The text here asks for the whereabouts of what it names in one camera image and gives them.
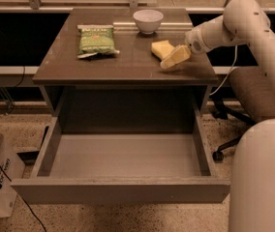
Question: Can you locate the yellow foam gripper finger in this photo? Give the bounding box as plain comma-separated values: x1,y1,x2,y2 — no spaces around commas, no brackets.
160,45,191,70

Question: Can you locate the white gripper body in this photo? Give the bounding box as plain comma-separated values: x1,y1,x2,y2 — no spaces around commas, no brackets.
185,28,210,54

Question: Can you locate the yellow sponge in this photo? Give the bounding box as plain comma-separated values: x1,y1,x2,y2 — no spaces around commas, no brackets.
151,40,174,60

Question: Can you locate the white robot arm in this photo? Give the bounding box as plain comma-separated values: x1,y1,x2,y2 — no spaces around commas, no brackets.
185,0,275,232

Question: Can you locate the grey drawer cabinet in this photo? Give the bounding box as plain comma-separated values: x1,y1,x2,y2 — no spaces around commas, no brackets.
32,7,219,135

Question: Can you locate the open grey top drawer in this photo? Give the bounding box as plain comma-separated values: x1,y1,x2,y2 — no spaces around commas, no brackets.
11,94,231,205

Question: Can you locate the white ceramic bowl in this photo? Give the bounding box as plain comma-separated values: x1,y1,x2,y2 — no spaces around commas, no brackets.
133,10,164,34

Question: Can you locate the brown office chair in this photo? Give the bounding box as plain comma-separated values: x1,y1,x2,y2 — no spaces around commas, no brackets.
210,65,275,162

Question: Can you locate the green snack bag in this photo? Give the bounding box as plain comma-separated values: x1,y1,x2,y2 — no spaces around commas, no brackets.
77,25,119,59

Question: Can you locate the white cardboard box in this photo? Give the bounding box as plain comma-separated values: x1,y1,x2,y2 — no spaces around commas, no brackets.
0,136,25,218

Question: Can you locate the white cable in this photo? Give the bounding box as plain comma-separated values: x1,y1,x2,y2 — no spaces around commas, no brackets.
209,45,238,98

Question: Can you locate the black floor cable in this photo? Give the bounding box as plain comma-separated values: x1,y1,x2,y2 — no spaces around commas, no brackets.
0,130,48,232

